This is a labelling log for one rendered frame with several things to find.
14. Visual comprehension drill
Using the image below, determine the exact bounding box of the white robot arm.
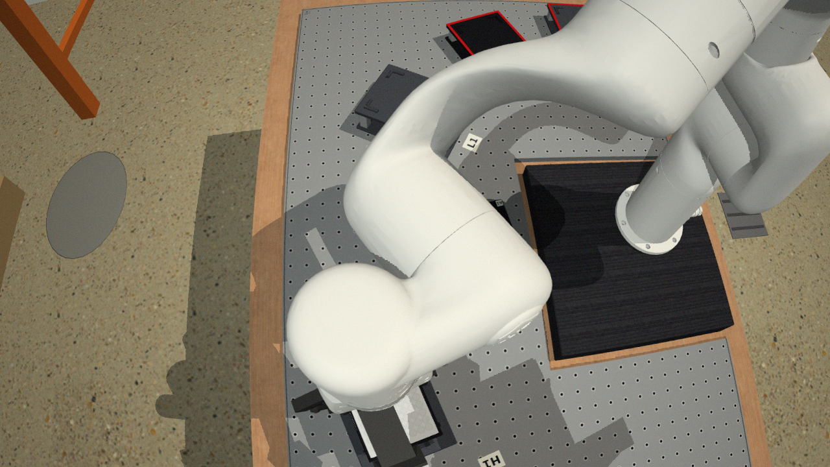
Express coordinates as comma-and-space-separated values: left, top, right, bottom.
287, 0, 830, 467

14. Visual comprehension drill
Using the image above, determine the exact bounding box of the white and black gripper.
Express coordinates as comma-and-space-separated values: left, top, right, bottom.
291, 370, 437, 415

